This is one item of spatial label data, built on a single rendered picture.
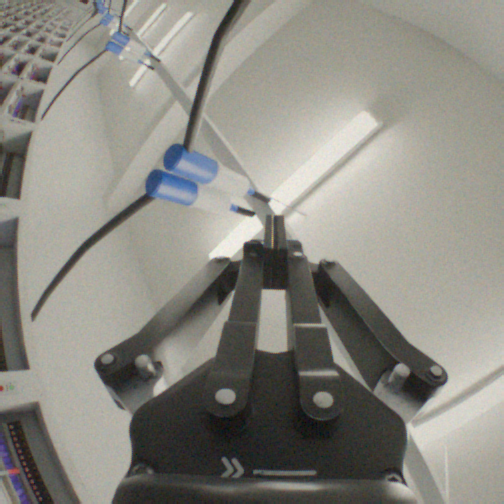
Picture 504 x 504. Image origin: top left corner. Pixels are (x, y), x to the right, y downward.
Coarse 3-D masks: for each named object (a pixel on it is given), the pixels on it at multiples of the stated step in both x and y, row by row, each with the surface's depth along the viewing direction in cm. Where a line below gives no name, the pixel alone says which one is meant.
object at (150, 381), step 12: (144, 360) 8; (144, 372) 8; (156, 372) 8; (120, 384) 8; (132, 384) 8; (144, 384) 8; (156, 384) 8; (120, 396) 7; (132, 396) 7; (144, 396) 7; (132, 408) 7
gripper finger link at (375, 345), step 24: (336, 264) 14; (336, 288) 12; (360, 288) 12; (336, 312) 12; (360, 312) 10; (360, 336) 10; (384, 336) 9; (360, 360) 10; (384, 360) 8; (408, 360) 8; (432, 360) 7; (408, 384) 7; (432, 384) 6
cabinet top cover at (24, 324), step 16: (16, 240) 75; (16, 256) 71; (16, 272) 69; (16, 288) 68; (16, 304) 68; (32, 336) 58; (32, 352) 56; (32, 368) 53; (48, 400) 51; (48, 416) 48; (48, 432) 45; (64, 448) 45; (64, 464) 41; (64, 480) 44; (80, 480) 41; (80, 496) 37
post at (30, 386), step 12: (0, 372) 44; (12, 372) 47; (24, 372) 50; (36, 372) 53; (24, 384) 48; (36, 384) 51; (0, 396) 40; (12, 396) 43; (24, 396) 46; (36, 396) 49; (0, 408) 40; (12, 408) 45; (24, 408) 49
